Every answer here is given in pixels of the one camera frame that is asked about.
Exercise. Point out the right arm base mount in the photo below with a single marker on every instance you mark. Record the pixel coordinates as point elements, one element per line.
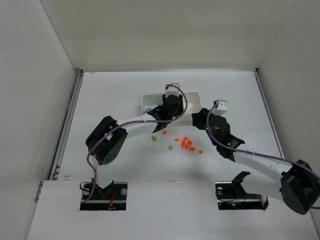
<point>232,196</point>

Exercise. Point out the white three-compartment sorting tray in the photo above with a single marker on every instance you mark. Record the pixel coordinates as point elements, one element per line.
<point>193,106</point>

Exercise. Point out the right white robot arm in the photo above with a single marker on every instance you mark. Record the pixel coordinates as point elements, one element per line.
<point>295,183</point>

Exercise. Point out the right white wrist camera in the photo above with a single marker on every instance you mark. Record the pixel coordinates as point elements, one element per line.
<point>221,107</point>

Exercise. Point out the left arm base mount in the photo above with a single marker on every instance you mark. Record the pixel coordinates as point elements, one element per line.
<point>111,198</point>

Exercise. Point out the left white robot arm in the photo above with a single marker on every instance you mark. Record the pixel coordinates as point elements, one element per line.
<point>107,139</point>

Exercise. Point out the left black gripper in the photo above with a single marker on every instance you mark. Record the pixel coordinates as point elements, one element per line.
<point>164,110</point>

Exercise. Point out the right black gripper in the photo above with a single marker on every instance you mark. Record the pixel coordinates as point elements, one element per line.
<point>200,118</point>

